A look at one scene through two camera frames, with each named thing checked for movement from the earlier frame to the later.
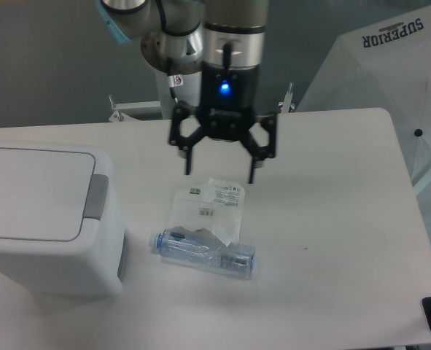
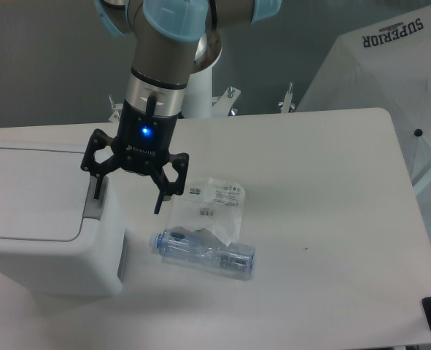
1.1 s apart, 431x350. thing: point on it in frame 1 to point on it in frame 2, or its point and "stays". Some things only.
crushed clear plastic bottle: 184,246 stays
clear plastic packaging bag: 216,208 stays
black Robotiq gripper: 228,97 to 144,141
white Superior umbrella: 400,65 stays
